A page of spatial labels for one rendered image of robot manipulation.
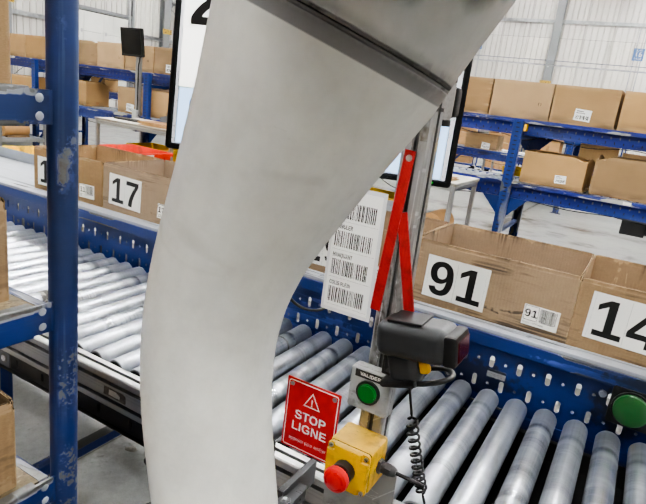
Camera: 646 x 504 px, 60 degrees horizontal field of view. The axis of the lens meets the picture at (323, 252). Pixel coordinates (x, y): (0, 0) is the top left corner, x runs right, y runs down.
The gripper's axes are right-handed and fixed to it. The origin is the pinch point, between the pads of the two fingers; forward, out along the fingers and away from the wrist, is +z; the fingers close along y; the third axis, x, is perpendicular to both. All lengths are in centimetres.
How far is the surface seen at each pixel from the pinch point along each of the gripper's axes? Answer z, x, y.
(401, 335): 20.2, -12.1, -4.8
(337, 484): 15.8, 10.9, -0.8
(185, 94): 25, -39, 41
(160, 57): 539, -64, 579
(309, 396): 25.4, 5.5, 10.6
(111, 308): 51, 20, 88
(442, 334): 21.0, -13.8, -10.1
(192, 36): 26, -48, 41
